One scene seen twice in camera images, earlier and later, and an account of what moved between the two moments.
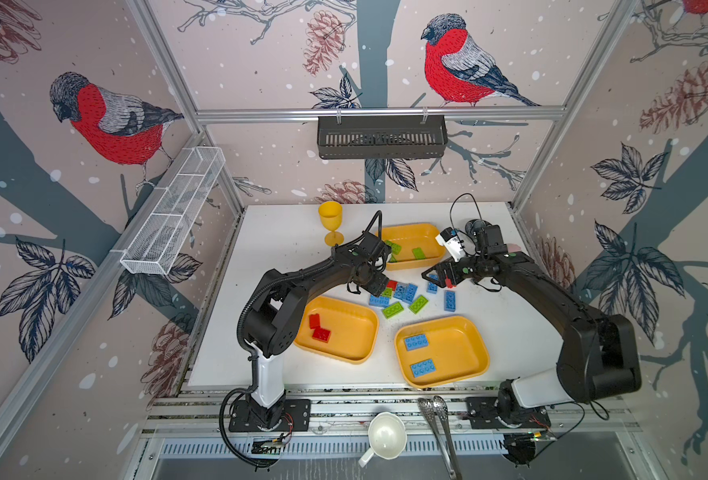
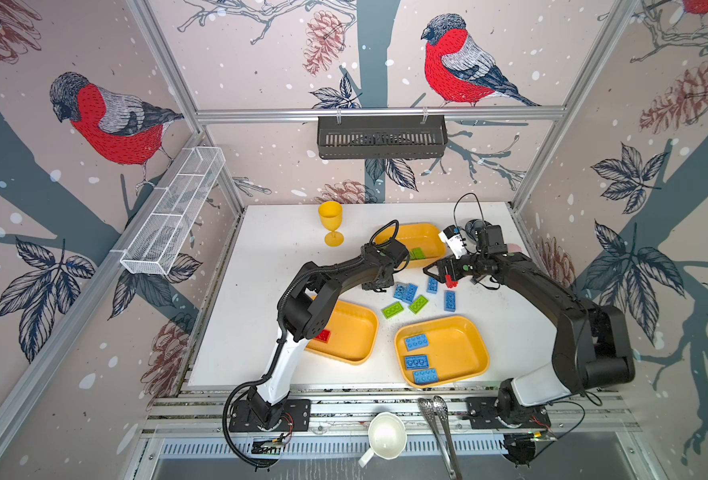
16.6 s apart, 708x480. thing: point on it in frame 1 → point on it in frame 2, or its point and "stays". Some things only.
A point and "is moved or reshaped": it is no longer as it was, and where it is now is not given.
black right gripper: [442, 275] stays
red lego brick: [321, 334] stays
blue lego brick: [415, 342] stays
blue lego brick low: [379, 301] → [423, 376]
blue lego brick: [423, 368] is moved or reshaped
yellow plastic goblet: [330, 214] stays
